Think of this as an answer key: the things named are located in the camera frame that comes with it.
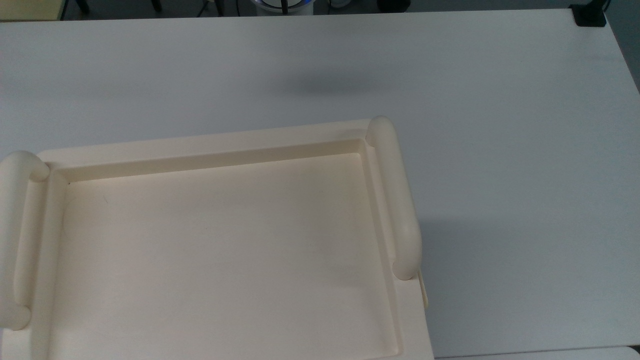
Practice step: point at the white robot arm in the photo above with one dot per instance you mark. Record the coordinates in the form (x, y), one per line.
(272, 6)

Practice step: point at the cream plastic cabinet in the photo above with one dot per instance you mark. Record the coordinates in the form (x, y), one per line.
(220, 250)

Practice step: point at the black round floor object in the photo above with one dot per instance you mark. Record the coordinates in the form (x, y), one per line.
(393, 5)

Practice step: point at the black chair leg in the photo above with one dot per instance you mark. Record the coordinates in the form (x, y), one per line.
(83, 5)
(156, 4)

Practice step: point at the black table clamp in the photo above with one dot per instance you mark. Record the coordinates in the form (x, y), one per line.
(589, 16)

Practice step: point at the yellow wooden board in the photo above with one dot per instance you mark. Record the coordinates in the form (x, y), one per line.
(27, 9)

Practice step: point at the cream cabinet top rail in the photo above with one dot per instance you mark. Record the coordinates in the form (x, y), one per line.
(397, 200)
(12, 235)

